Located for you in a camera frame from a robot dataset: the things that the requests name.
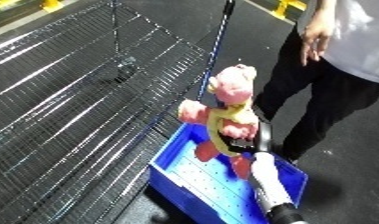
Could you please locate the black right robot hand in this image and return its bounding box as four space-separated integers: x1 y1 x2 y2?
217 120 277 155

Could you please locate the pink and yellow soft toy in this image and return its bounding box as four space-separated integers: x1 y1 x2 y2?
176 63 262 180

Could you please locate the person's hand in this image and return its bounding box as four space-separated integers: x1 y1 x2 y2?
299 9 339 67

